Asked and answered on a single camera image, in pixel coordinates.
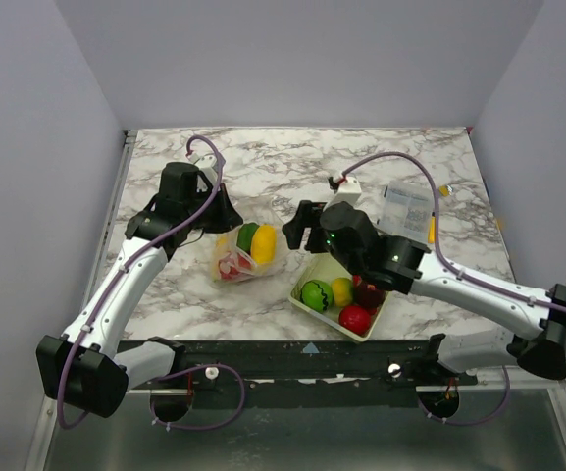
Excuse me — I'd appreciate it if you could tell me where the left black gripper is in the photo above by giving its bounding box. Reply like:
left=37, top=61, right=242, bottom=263
left=183, top=183, right=244, bottom=234

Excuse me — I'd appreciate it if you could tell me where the green bell pepper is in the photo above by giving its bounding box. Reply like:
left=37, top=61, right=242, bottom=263
left=236, top=222, right=260, bottom=254

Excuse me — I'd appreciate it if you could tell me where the yellow lemon toy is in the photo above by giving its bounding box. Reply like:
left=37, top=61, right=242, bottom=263
left=250, top=225, right=277, bottom=265

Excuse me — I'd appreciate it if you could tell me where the clear zip top bag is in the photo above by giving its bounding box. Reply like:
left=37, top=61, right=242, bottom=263
left=211, top=196, right=288, bottom=282

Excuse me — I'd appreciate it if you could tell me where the red bell pepper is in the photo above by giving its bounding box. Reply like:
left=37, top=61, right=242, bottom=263
left=216, top=253, right=254, bottom=283

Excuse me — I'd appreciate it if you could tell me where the green watermelon toy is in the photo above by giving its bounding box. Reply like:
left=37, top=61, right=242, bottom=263
left=300, top=280, right=334, bottom=313

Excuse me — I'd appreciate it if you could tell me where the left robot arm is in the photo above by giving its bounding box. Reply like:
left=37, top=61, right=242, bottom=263
left=36, top=157, right=242, bottom=429

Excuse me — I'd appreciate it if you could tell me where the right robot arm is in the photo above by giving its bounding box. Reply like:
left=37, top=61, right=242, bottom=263
left=283, top=200, right=566, bottom=385

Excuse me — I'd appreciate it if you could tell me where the pale green plastic basket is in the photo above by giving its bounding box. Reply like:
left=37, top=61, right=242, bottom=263
left=288, top=254, right=387, bottom=342

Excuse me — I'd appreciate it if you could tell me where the yellow green mango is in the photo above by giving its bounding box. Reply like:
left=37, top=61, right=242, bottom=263
left=331, top=277, right=354, bottom=307

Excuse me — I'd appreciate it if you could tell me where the dark red mango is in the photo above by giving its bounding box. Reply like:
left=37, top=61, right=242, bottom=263
left=353, top=282, right=386, bottom=310

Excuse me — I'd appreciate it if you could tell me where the red apple toy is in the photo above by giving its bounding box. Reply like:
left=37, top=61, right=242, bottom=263
left=338, top=305, right=372, bottom=336

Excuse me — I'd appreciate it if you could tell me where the small yellow silver clip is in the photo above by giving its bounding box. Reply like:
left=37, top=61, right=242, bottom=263
left=437, top=184, right=454, bottom=197

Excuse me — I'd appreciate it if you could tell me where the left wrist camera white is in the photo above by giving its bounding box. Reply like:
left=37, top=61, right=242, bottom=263
left=188, top=154, right=219, bottom=184

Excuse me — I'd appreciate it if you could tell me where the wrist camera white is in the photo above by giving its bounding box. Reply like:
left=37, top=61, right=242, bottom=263
left=188, top=154, right=219, bottom=184
left=326, top=174, right=362, bottom=208

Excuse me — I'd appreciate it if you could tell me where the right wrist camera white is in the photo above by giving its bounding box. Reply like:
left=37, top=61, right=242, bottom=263
left=326, top=174, right=362, bottom=208

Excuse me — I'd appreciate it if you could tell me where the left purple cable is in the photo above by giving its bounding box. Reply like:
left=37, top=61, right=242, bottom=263
left=57, top=135, right=247, bottom=433

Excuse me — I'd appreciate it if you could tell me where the yellow handled cutter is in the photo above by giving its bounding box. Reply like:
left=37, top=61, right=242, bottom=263
left=428, top=211, right=437, bottom=245

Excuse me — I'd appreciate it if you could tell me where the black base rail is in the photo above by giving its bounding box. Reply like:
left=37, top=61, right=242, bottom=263
left=136, top=340, right=477, bottom=409

